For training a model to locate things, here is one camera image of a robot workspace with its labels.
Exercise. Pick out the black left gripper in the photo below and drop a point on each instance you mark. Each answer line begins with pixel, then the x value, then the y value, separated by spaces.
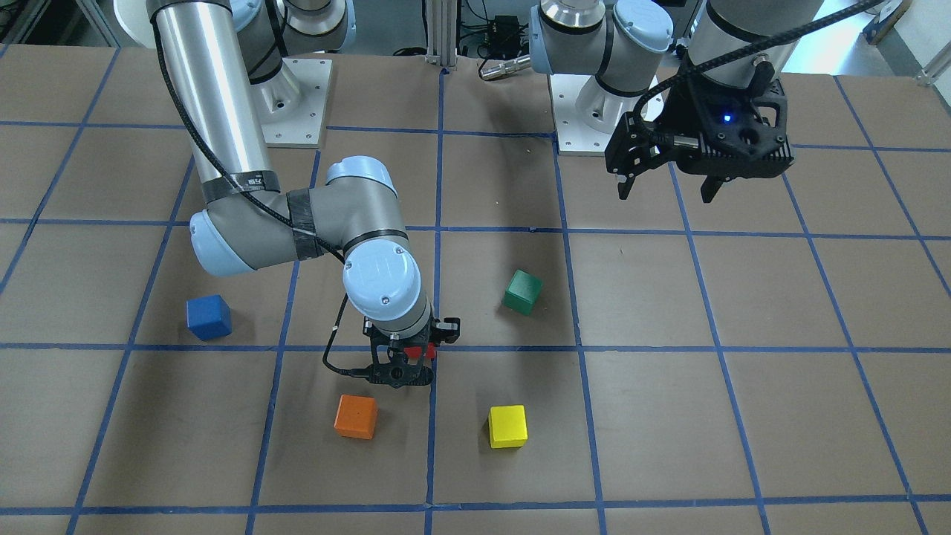
pixel 677 111

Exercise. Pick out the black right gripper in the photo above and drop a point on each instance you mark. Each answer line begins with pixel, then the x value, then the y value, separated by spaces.
pixel 448 328

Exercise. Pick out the red wooden block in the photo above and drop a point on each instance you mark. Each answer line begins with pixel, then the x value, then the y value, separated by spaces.
pixel 428 351

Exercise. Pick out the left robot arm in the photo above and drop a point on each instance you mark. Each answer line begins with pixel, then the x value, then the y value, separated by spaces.
pixel 723 115

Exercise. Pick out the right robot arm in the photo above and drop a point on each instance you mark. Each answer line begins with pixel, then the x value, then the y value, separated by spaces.
pixel 227 65

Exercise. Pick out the orange wooden block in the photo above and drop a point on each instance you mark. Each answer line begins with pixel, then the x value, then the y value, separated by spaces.
pixel 356 417

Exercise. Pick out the yellow wooden block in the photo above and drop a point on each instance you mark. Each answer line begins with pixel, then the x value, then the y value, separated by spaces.
pixel 508 426

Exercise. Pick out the green wooden block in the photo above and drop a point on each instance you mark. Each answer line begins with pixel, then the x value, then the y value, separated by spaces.
pixel 522 292

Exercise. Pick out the blue wooden block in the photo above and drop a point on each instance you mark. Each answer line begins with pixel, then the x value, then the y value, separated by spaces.
pixel 208 317

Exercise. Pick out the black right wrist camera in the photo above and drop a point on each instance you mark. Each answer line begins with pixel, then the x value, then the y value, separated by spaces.
pixel 398 371

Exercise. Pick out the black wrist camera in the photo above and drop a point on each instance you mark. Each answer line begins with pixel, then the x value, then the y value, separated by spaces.
pixel 743 145
pixel 398 371

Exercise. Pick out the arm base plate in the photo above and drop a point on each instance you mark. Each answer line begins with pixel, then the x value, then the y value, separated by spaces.
pixel 585 113
pixel 292 105

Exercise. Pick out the aluminium frame post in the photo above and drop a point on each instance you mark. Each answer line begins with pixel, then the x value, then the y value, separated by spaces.
pixel 441 27

